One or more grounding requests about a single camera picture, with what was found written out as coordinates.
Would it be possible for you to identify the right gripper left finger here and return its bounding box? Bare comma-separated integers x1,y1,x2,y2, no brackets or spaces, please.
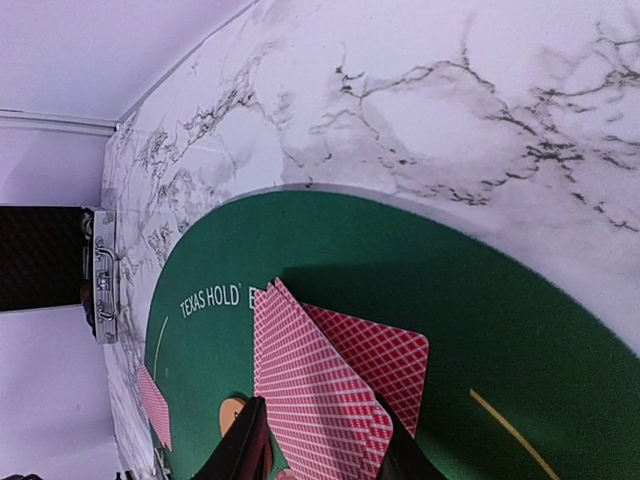
193,397,270,480

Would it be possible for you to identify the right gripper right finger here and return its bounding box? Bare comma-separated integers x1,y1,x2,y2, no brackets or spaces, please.
375,393,434,480

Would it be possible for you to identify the orange big blind button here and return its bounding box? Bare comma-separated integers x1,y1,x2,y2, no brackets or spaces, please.
219,396,247,437

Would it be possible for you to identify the face-down card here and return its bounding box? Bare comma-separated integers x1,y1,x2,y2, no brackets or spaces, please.
137,364,172,451
303,304,429,436

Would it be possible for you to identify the round green poker mat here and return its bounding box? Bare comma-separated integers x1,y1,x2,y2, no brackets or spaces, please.
145,191,639,479

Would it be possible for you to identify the aluminium poker chip case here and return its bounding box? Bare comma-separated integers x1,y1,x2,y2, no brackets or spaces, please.
1,205,119,345

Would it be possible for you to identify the left aluminium frame post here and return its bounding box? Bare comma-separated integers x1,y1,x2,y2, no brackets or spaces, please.
1,109,118,137

